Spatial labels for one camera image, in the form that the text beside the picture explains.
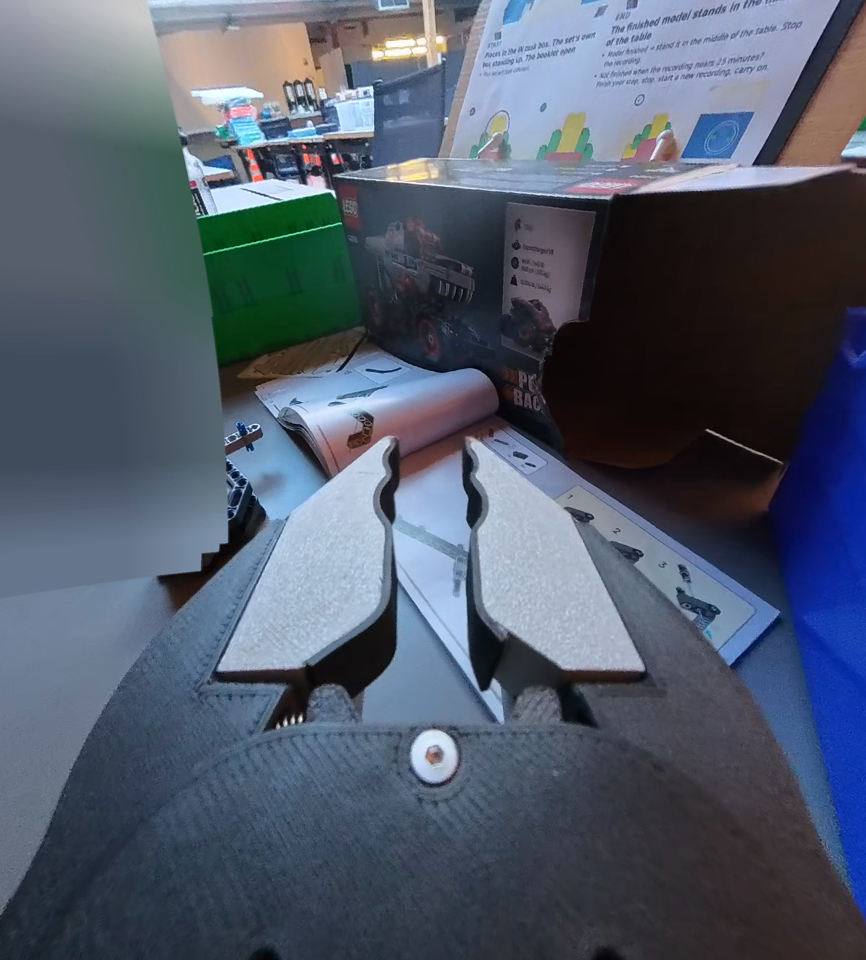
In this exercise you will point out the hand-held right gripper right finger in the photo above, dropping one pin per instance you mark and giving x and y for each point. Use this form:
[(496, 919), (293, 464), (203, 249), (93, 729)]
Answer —
[(553, 600)]

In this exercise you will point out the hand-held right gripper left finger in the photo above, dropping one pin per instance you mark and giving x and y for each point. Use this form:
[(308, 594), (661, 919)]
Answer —
[(313, 585)]

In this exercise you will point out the partly built lego model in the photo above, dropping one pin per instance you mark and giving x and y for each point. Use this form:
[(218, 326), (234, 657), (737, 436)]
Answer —
[(242, 495)]

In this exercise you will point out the green plastic bin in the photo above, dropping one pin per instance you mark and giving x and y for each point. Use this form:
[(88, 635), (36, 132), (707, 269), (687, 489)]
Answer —
[(275, 300)]

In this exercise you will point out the black lego set box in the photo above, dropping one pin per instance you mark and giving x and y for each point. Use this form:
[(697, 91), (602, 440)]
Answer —
[(440, 247)]

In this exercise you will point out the open instruction booklet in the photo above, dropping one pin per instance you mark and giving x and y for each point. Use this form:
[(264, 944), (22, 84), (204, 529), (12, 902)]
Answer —
[(433, 405)]

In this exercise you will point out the blue plastic bin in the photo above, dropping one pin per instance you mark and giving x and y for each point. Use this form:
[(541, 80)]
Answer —
[(852, 600)]

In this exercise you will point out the cluttered background desk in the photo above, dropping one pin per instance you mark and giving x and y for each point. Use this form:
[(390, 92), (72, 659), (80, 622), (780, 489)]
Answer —
[(298, 139)]

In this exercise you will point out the black mesh office chair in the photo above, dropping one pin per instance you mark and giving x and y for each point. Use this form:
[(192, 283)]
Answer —
[(406, 112)]

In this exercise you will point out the printed instruction poster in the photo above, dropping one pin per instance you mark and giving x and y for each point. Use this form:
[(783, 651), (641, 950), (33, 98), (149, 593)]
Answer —
[(665, 90)]

